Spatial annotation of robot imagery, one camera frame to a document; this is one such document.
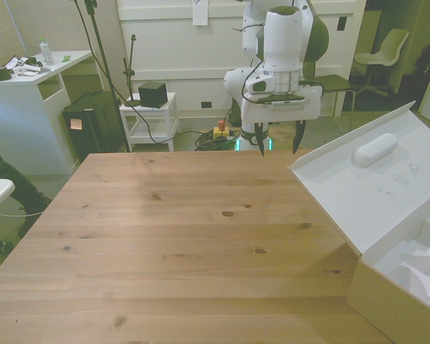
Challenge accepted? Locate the small white side table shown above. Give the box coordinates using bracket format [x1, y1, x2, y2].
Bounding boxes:
[118, 92, 181, 153]

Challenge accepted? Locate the black cube box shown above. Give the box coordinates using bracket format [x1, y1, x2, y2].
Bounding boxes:
[138, 82, 167, 108]

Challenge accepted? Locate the black tripod stand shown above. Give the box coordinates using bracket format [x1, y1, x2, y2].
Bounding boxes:
[70, 0, 131, 153]

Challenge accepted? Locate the coiled cables bundle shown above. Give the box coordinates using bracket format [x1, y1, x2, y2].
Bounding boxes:
[193, 129, 242, 151]

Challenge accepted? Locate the clear plastic bottle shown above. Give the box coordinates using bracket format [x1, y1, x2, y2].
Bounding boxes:
[39, 37, 56, 67]

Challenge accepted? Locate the white swivel chair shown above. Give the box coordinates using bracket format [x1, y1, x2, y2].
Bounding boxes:
[351, 28, 410, 98]

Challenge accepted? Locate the white paper sheet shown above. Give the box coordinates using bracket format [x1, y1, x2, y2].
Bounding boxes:
[192, 0, 209, 27]

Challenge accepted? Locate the black microphone stand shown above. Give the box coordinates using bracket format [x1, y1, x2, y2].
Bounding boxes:
[123, 34, 143, 108]

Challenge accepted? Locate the white cardboard box with lid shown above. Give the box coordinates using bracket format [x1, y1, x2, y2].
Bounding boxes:
[288, 100, 430, 344]

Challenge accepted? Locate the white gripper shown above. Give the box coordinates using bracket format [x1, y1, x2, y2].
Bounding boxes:
[241, 84, 323, 158]

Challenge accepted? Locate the black computer tower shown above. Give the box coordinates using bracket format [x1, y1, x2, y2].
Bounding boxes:
[61, 91, 128, 164]

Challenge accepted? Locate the green seat chair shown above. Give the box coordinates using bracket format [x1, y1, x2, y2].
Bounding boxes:
[313, 74, 357, 118]

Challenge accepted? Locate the yellow emergency stop button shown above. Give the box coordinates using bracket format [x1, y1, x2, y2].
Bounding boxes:
[213, 120, 231, 141]

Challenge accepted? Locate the white desk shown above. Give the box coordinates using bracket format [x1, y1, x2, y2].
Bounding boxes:
[0, 49, 105, 176]

